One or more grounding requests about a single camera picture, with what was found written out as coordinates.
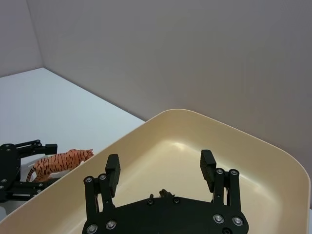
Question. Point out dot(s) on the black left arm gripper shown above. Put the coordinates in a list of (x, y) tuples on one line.
[(8, 168)]

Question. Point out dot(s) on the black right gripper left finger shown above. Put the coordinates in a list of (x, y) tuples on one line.
[(112, 175)]

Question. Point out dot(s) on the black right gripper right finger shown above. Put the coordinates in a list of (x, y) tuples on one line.
[(207, 168)]

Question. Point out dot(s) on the orange striped toy tiger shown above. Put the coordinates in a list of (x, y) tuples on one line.
[(61, 162)]

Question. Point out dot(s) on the cream plastic tray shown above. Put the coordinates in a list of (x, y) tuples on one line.
[(170, 156)]

